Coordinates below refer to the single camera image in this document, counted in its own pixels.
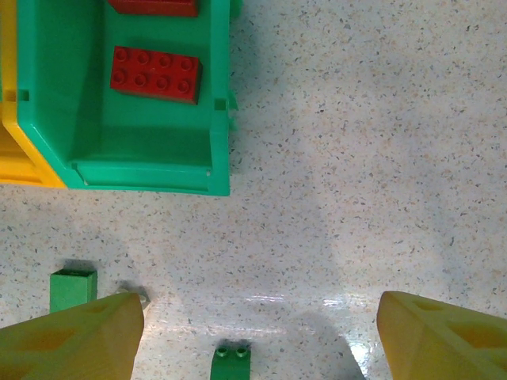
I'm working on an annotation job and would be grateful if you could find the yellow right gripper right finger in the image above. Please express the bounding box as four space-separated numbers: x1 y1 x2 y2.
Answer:
375 291 507 380

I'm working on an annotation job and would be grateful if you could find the red lego brick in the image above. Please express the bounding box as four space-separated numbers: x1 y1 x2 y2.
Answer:
107 0 200 18
109 45 204 106

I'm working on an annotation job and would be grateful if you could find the yellow plastic bin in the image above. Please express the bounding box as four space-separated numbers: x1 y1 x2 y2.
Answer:
0 0 67 188

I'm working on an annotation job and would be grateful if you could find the green plastic bin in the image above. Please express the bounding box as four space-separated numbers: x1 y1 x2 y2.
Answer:
15 0 243 198

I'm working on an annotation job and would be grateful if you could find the green lego brick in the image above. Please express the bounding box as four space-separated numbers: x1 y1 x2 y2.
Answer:
209 346 254 380
49 269 99 314

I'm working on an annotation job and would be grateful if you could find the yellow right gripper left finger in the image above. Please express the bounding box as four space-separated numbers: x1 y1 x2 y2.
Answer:
0 291 145 380

